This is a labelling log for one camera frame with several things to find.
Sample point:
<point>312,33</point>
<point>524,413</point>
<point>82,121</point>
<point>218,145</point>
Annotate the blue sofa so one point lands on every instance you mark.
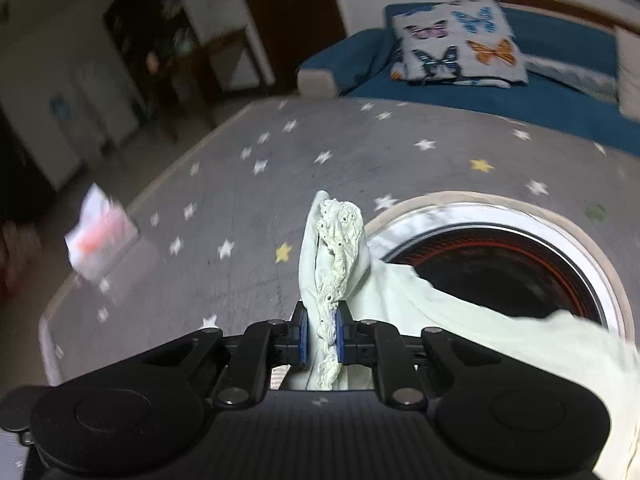
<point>550,105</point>

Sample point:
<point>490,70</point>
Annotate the white refrigerator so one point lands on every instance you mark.
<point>110,110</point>

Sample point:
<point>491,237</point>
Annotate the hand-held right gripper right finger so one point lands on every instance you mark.
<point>342,335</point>

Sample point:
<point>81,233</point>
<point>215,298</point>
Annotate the pale green t-shirt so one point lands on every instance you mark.
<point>500,350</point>

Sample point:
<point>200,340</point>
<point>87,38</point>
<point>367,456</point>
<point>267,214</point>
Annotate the dark wooden shelf cabinet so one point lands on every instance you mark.
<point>135,25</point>

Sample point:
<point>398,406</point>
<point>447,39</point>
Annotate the round built-in induction cooktop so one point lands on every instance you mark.
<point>500,265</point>

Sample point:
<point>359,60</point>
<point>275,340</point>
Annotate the grey star-printed tablecloth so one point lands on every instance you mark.
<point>300,160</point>

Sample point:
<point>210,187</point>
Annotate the butterfly print pillow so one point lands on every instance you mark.
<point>450,35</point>

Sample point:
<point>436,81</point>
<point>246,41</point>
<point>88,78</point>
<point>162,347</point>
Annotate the dark wooden side table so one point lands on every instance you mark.
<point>225,42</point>

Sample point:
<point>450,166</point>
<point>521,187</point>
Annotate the dark wooden door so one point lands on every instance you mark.
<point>300,10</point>

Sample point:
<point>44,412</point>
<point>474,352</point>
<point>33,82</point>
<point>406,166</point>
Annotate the beige cushion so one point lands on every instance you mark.
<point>629,70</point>

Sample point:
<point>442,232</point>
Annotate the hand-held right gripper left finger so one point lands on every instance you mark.
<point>300,337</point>

